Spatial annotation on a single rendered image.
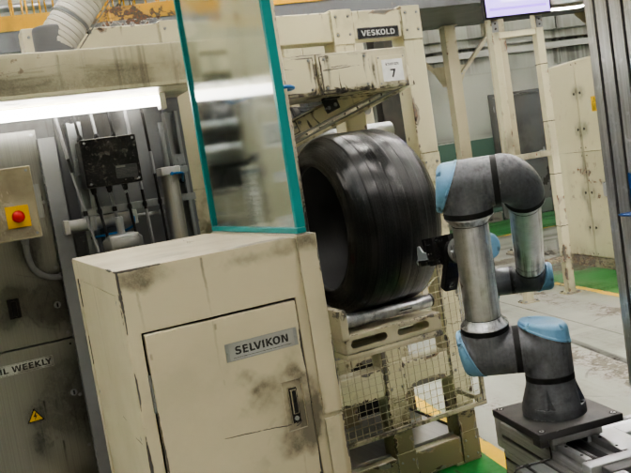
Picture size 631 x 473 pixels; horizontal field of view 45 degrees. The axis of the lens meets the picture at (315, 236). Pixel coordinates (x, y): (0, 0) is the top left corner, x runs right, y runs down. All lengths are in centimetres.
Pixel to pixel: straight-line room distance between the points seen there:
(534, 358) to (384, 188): 72
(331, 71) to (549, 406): 143
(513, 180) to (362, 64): 120
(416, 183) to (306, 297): 93
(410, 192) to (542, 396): 76
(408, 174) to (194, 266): 108
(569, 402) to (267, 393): 76
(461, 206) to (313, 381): 54
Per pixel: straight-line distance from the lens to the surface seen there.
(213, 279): 144
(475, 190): 176
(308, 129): 284
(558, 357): 190
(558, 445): 191
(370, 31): 324
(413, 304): 250
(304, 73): 272
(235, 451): 151
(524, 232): 191
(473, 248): 181
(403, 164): 237
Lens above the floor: 140
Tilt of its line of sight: 5 degrees down
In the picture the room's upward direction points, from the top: 9 degrees counter-clockwise
